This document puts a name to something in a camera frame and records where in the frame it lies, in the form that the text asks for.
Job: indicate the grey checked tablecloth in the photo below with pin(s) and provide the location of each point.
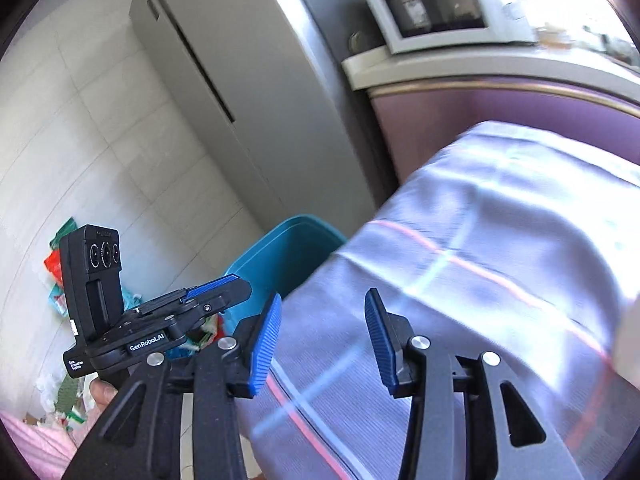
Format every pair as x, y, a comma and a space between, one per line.
475, 220

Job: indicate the pink striped cloth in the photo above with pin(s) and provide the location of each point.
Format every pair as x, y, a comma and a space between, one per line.
30, 447

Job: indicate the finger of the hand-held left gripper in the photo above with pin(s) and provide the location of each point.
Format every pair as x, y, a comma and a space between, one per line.
215, 284
220, 302

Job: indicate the red green printed bag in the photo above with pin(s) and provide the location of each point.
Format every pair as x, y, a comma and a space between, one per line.
52, 260

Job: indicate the person's left hand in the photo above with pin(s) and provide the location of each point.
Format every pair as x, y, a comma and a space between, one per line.
102, 392

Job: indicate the blue plastic waste bin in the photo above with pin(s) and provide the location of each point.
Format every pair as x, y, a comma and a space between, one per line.
295, 255

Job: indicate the grey refrigerator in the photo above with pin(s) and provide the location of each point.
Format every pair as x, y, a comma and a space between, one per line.
210, 110

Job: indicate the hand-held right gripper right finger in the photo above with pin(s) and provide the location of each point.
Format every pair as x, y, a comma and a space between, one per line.
380, 340

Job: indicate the white green plastic bag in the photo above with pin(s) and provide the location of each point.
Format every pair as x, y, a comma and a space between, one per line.
65, 390

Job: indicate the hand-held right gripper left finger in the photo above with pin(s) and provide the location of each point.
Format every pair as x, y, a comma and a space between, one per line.
265, 345

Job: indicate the purple kitchen base cabinet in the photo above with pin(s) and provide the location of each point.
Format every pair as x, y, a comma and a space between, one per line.
450, 110

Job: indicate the white microwave oven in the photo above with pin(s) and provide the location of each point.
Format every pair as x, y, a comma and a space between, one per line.
430, 5

